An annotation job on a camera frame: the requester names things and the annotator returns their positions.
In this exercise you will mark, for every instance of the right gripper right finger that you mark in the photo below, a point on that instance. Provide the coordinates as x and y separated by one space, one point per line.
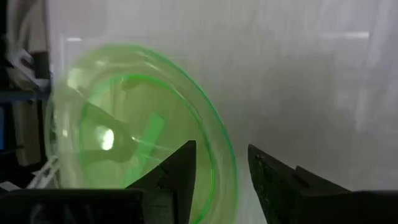
280 193

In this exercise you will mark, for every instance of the green transparent plate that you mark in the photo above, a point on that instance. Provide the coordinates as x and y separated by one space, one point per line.
124 102

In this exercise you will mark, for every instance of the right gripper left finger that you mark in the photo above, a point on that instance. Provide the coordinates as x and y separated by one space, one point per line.
168 186

